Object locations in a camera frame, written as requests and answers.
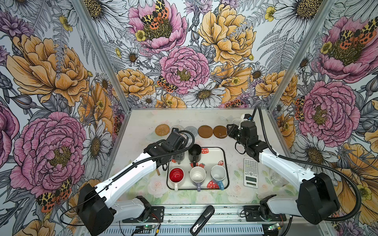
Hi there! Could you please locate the black stapler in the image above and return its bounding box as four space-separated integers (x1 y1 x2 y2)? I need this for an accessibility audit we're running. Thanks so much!
190 205 215 236

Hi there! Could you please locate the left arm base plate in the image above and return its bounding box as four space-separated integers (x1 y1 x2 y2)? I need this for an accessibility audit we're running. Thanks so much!
122 206 165 223

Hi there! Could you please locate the clear glass cup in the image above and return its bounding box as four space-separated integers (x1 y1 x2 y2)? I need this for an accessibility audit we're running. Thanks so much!
270 171 289 187

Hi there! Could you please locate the multicolour zigzag woven coaster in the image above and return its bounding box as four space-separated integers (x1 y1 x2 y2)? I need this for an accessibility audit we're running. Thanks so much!
171 125 184 131

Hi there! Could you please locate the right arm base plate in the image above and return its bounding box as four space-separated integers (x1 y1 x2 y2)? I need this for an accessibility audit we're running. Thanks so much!
241 205 286 222

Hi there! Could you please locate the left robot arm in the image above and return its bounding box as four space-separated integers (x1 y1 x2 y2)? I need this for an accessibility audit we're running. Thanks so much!
76 128 195 236

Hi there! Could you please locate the white strawberry tray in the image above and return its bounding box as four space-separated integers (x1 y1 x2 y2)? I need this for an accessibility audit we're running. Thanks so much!
166 147 229 192

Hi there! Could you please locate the grey woven coaster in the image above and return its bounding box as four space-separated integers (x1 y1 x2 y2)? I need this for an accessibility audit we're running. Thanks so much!
184 126 198 137

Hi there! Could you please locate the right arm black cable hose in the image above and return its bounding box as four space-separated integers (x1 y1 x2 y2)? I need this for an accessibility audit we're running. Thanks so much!
250 106 362 236

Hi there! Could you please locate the white mug blue handle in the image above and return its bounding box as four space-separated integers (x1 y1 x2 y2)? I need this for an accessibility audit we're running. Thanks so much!
211 165 227 190

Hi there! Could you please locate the woven rattan coaster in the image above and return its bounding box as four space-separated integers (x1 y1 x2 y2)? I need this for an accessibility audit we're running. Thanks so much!
155 124 170 137

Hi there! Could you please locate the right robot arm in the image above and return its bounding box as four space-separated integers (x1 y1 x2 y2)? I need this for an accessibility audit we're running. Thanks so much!
226 114 340 225

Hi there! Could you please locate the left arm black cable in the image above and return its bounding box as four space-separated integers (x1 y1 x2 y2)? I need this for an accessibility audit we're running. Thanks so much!
58 130 196 227

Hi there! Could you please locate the white calculator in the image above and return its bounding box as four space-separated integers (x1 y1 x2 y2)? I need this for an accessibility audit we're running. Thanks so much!
243 158 258 189

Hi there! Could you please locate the scratched brown wooden coaster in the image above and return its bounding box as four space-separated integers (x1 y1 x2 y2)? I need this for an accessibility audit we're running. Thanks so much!
213 125 227 139

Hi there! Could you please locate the black mug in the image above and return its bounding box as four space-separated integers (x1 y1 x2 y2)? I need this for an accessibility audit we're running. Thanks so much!
188 144 202 167

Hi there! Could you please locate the white mug purple handle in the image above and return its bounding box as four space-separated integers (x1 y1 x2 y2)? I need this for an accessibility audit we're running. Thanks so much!
190 166 206 192

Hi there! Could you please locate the plain brown wooden coaster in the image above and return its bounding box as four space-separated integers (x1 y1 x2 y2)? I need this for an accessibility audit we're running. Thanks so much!
198 125 213 139

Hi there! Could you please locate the grey mug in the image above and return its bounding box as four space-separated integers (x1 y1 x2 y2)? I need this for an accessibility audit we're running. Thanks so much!
171 152 185 165

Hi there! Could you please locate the red inside white mug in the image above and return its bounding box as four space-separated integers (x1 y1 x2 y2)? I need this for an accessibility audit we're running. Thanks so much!
168 167 185 192

